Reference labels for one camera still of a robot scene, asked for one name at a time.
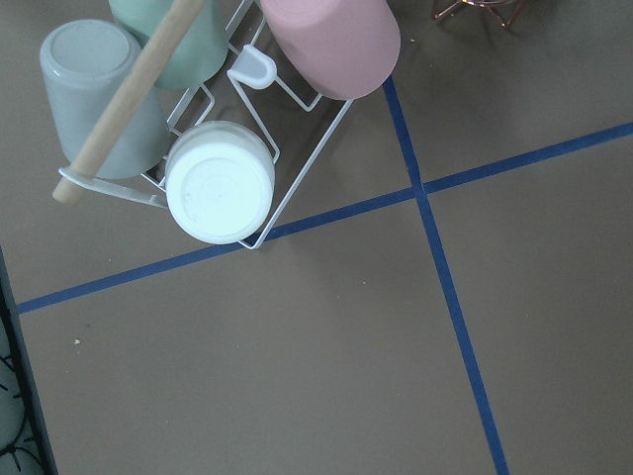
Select copper wire bottle rack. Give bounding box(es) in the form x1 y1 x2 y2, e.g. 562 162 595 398
430 0 528 31

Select wooden rack handle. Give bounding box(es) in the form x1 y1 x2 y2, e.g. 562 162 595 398
69 0 205 178

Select white wire cup rack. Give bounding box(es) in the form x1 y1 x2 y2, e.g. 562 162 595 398
59 19 352 249

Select pink cup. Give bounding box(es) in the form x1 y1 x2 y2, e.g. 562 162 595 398
260 0 401 100

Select green cup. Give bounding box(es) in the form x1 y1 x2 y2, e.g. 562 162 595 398
109 0 228 89

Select white cup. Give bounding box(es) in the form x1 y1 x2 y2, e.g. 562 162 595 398
165 121 275 244

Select grey cup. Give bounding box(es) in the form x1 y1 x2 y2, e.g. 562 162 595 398
40 19 170 179

